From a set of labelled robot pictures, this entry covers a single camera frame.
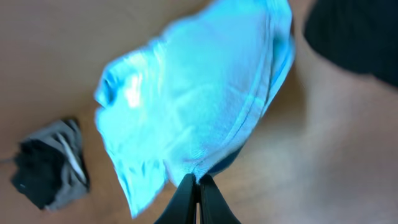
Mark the black shirt at right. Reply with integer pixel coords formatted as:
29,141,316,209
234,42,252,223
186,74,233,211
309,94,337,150
303,0,397,86

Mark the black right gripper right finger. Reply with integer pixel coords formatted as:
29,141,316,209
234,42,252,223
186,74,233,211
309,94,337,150
199,175,241,224

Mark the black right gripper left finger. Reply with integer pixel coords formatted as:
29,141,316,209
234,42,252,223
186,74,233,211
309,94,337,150
155,174,197,224

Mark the light blue t-shirt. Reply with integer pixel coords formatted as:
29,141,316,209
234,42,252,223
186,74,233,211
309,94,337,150
95,0,295,217

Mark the folded grey shirt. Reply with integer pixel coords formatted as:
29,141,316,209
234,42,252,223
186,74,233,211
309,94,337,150
19,119,90,211

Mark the folded black shirt on stack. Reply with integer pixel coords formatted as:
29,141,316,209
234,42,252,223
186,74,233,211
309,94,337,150
11,140,65,210

